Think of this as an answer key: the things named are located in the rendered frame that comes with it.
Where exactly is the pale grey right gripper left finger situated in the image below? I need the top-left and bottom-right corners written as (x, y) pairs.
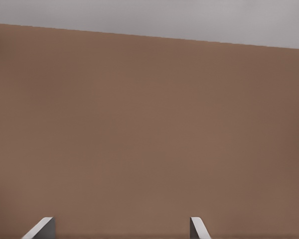
top-left (21, 216), bottom-right (56, 239)

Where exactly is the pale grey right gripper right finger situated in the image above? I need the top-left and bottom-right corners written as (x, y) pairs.
top-left (190, 217), bottom-right (211, 239)

